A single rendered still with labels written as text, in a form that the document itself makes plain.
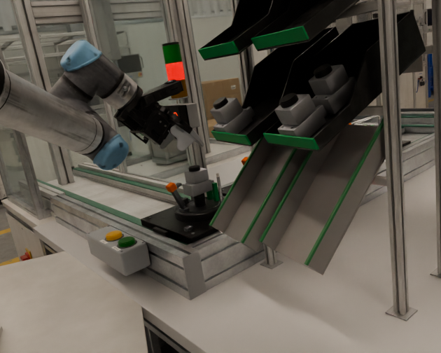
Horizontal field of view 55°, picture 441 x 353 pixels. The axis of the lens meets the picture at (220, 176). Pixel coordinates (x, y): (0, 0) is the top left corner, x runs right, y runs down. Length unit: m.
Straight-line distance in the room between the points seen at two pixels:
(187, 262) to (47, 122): 0.41
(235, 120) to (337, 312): 0.41
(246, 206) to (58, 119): 0.41
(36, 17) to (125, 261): 1.31
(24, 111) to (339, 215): 0.50
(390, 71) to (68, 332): 0.77
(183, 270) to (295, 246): 0.27
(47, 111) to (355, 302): 0.65
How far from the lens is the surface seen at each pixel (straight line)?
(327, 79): 0.72
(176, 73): 1.26
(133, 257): 1.02
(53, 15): 2.08
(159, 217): 1.14
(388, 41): 0.71
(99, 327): 0.95
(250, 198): 0.90
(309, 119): 0.69
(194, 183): 1.07
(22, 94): 0.66
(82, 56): 0.92
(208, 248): 0.94
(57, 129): 0.73
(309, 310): 0.86
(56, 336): 0.97
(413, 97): 7.61
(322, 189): 0.80
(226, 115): 0.81
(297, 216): 0.80
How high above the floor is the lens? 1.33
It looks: 15 degrees down
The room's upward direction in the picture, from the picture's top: 9 degrees counter-clockwise
